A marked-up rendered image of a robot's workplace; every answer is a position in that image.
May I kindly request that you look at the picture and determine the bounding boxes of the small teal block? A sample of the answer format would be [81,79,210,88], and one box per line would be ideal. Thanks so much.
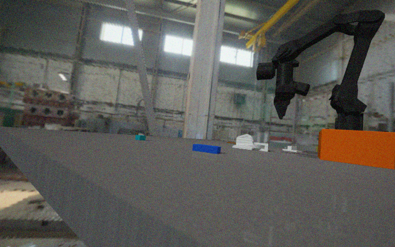
[135,135,146,140]

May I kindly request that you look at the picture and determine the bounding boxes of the blue rectangular block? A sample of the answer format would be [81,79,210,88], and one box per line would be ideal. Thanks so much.
[192,144,221,154]

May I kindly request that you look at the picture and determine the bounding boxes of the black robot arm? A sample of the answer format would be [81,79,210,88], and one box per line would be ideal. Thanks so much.
[256,10,385,131]

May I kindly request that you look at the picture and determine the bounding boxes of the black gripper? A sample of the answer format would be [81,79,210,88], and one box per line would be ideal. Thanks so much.
[274,75,296,119]

